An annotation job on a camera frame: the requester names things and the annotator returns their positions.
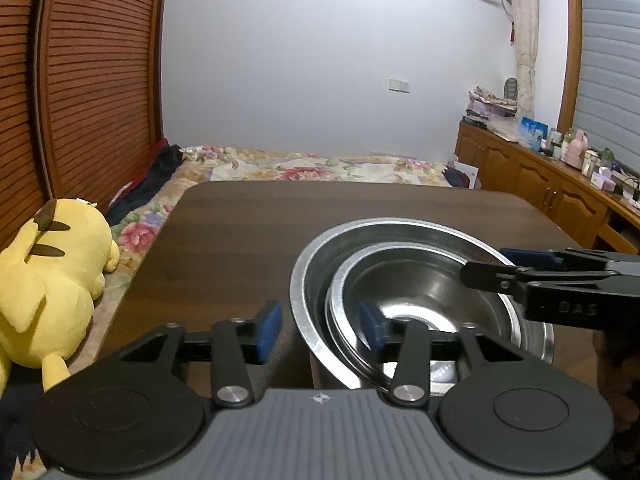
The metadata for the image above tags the wooden sideboard cabinet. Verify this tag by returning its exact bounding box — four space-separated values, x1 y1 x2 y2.
454 120 640 257

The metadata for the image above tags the medium deep steel bowl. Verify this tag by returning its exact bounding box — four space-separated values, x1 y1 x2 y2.
324 242 526 395

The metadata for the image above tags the white paper bag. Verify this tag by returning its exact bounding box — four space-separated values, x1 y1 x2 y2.
452 162 482 190

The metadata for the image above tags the purple tissue box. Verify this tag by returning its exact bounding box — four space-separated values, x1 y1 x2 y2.
589 168 617 192

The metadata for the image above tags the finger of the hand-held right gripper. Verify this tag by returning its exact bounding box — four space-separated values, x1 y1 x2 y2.
500 247 619 272
460 263 616 294

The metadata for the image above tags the pink thermos bottle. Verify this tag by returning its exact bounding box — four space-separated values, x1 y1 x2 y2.
564 128 587 165

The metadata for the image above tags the blue packet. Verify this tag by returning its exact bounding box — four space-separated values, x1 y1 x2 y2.
519 115 549 151

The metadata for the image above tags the dark cloth with red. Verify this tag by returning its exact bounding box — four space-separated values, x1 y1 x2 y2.
105 138 184 227

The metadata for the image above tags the cream curtain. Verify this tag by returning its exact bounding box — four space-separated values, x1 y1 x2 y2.
504 0 539 117

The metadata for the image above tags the floral blanket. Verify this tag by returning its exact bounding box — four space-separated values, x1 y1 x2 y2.
75 144 453 361

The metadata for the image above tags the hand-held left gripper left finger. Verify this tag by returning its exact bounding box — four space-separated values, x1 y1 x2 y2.
102 300 284 409

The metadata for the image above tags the wooden window frame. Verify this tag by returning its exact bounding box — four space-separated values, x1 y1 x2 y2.
554 0 584 134

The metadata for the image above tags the large steel bowl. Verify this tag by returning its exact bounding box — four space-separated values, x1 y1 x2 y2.
289 217 556 394

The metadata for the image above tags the wooden louvered wardrobe door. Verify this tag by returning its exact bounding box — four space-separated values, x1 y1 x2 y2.
0 0 54 252
35 0 171 202

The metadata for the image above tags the yellow plush toy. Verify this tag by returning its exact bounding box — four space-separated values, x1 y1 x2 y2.
0 198 121 397

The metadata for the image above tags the grey window blind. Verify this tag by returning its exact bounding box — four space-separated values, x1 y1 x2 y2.
570 0 640 172

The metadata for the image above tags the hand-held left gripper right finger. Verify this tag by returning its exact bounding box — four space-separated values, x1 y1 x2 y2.
358 301 539 407

